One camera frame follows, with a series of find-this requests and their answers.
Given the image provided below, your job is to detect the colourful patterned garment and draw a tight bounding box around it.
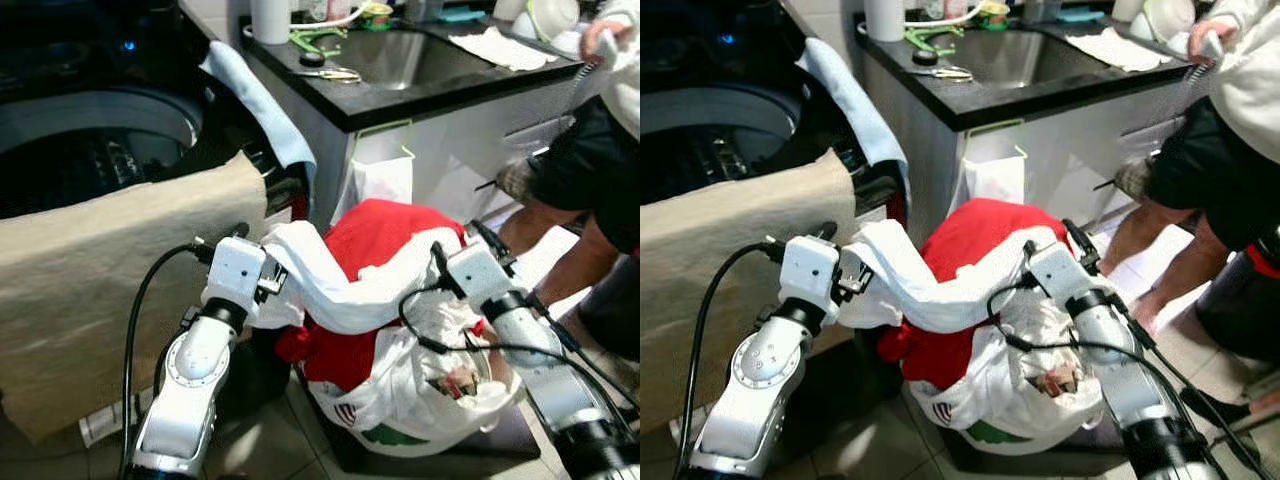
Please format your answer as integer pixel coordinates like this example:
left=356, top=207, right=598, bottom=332
left=1035, top=362, right=1086, bottom=398
left=428, top=365, right=483, bottom=403

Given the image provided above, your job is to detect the white laundry bag green print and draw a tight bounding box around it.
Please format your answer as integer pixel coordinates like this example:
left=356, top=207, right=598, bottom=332
left=905, top=290, right=1109, bottom=446
left=305, top=290, right=526, bottom=448

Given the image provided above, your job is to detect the person in black shorts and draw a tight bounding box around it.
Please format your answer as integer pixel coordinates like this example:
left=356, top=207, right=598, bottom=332
left=497, top=0, right=641, bottom=311
left=1112, top=0, right=1280, bottom=336

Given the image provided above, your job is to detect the cream crumpled garment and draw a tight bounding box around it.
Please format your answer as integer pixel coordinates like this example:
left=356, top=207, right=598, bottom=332
left=395, top=290, right=501, bottom=376
left=1000, top=290, right=1086, bottom=371

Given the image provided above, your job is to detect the black floor platform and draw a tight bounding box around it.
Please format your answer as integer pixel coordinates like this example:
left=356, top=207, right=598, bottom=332
left=300, top=370, right=546, bottom=476
left=925, top=400, right=1141, bottom=476

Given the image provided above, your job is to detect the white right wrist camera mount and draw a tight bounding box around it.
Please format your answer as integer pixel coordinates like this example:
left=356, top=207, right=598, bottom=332
left=1028, top=243, right=1093, bottom=311
left=445, top=243, right=513, bottom=313

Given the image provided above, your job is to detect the red garment with white trim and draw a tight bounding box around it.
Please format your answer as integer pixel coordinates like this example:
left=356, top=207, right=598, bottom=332
left=838, top=197, right=1071, bottom=386
left=250, top=197, right=473, bottom=393

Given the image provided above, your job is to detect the white dish cloth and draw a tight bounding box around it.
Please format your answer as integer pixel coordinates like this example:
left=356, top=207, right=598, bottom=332
left=447, top=25, right=559, bottom=73
left=1065, top=25, right=1171, bottom=73

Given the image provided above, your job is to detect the black countertop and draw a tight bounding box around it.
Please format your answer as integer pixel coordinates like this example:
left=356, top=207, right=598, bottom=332
left=240, top=15, right=586, bottom=133
left=855, top=12, right=1201, bottom=131

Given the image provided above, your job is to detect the beige towel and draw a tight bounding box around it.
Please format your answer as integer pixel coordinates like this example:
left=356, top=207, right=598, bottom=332
left=0, top=150, right=269, bottom=444
left=640, top=150, right=861, bottom=431

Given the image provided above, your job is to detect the black bin with red liner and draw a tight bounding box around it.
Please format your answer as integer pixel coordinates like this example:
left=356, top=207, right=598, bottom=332
left=578, top=255, right=641, bottom=363
left=1195, top=225, right=1280, bottom=363

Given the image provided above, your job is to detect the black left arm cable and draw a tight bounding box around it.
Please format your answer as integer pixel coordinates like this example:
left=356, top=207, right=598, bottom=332
left=118, top=240, right=216, bottom=479
left=675, top=240, right=786, bottom=479

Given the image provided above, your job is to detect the black top-loading washing machine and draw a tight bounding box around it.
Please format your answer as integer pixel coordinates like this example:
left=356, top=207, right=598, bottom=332
left=640, top=0, right=913, bottom=480
left=0, top=0, right=319, bottom=480

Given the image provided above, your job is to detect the grey spray head with hose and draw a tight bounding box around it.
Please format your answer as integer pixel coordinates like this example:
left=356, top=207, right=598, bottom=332
left=1185, top=30, right=1229, bottom=91
left=570, top=30, right=623, bottom=116

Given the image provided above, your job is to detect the light blue towel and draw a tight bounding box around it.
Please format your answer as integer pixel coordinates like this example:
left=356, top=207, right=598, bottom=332
left=800, top=37, right=911, bottom=191
left=200, top=40, right=319, bottom=191

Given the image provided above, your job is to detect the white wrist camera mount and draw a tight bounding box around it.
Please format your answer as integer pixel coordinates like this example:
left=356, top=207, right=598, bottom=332
left=778, top=235, right=843, bottom=323
left=445, top=243, right=513, bottom=313
left=1028, top=243, right=1093, bottom=311
left=203, top=237, right=269, bottom=323

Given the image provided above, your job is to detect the person's hand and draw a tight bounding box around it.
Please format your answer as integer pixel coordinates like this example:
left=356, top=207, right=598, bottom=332
left=1188, top=17, right=1241, bottom=57
left=582, top=20, right=629, bottom=63

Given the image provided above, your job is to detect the white bag on green hook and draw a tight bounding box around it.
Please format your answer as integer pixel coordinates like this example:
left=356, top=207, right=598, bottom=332
left=962, top=120, right=1029, bottom=206
left=345, top=120, right=416, bottom=206

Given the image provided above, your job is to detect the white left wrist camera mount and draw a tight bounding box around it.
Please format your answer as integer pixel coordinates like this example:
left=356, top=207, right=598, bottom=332
left=203, top=237, right=269, bottom=323
left=778, top=235, right=843, bottom=323

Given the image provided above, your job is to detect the white bowl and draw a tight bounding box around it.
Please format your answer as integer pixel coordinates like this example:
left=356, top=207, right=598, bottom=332
left=510, top=0, right=583, bottom=46
left=1130, top=0, right=1198, bottom=46

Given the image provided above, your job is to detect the white paper towel roll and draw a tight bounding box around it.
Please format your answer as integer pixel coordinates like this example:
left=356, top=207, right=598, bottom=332
left=250, top=0, right=292, bottom=46
left=864, top=0, right=906, bottom=43

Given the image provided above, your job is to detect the grey brown brush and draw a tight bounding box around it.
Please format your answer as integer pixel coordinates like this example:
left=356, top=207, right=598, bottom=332
left=1113, top=157, right=1156, bottom=201

